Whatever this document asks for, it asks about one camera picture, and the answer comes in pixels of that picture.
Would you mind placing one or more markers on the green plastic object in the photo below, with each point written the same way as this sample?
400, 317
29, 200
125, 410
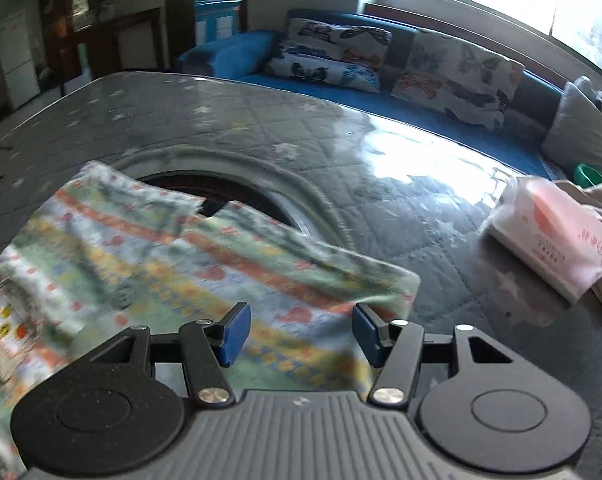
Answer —
588, 174

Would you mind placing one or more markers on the grey pillow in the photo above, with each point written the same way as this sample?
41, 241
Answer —
576, 130

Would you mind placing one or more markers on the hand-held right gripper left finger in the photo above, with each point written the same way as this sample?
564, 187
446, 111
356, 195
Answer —
233, 332

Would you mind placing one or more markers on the green patterned towel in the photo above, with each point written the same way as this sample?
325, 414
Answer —
131, 260

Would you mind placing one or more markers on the white refrigerator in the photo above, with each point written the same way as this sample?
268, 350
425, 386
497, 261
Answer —
18, 60

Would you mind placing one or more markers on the pink white tissue pack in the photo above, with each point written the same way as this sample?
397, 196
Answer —
546, 240

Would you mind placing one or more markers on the blue sofa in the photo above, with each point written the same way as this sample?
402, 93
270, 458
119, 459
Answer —
221, 55

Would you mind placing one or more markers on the butterfly print cushion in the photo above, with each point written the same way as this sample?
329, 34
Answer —
331, 55
456, 75

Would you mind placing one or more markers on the dark wooden cabinet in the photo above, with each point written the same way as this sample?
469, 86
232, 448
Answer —
106, 30

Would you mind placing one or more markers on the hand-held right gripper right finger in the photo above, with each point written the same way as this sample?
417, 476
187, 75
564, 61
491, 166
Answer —
367, 332

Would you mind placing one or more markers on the grey quilted star table cover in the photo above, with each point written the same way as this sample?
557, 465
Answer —
281, 125

